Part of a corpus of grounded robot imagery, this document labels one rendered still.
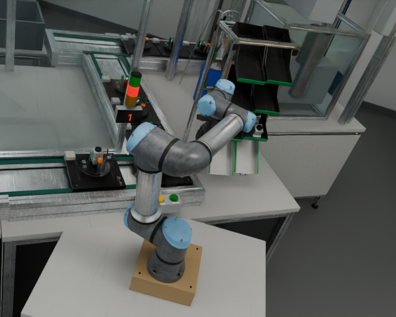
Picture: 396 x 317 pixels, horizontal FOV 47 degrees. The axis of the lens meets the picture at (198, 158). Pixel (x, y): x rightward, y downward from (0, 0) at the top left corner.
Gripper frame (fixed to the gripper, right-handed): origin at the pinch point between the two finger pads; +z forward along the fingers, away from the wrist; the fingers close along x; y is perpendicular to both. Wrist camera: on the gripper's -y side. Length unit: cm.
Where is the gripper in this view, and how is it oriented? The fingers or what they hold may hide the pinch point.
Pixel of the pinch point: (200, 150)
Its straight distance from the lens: 200.7
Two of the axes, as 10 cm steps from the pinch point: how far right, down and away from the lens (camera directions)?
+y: 3.6, 6.3, -6.8
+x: 8.9, -0.3, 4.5
